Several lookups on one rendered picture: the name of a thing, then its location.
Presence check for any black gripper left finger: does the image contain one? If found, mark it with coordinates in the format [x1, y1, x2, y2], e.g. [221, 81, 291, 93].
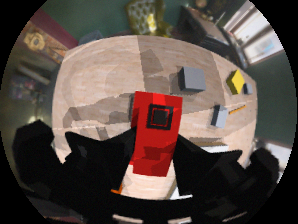
[65, 125, 138, 192]

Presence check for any yellow rectangular block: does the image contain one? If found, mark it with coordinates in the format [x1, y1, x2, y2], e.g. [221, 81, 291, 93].
[226, 69, 245, 95]

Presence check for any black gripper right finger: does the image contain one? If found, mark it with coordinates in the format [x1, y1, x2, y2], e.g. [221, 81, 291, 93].
[172, 133, 243, 196]

